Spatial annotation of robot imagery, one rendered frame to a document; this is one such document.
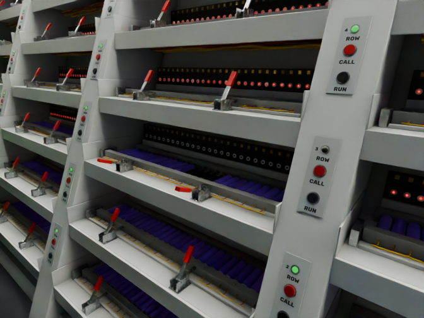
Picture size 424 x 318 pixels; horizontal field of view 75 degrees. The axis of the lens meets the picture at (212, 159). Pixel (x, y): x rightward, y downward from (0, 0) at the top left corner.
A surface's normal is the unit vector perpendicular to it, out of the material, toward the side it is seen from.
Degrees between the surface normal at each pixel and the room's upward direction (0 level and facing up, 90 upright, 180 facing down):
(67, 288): 19
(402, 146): 109
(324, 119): 90
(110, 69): 90
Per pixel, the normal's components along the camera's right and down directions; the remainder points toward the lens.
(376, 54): -0.57, -0.13
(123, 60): 0.79, 0.20
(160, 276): 0.04, -0.96
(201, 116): -0.62, 0.19
